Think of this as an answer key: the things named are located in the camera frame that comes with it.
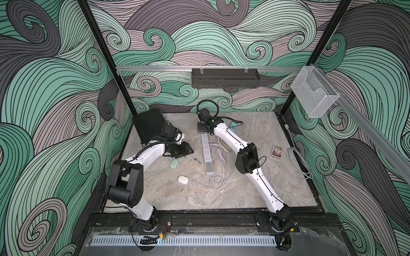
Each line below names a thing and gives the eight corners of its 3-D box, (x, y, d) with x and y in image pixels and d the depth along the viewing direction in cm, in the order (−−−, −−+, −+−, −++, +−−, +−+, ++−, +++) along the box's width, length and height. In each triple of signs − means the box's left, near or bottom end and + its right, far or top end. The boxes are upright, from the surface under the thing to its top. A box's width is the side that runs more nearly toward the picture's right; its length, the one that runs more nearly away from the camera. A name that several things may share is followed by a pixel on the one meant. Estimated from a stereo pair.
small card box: (271, 155, 100) (272, 153, 98) (273, 146, 104) (274, 144, 102) (280, 158, 98) (281, 156, 96) (281, 149, 102) (283, 147, 101)
